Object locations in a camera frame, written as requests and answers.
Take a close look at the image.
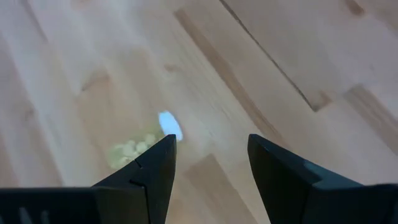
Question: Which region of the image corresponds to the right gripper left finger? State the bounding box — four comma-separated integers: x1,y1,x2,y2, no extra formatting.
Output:
0,134,177,224

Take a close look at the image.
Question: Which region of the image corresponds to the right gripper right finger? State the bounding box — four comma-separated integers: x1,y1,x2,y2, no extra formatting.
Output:
248,134,398,224

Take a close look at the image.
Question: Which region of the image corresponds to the yellow translucent pill bottle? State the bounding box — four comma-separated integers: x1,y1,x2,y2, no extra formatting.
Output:
105,110,184,170

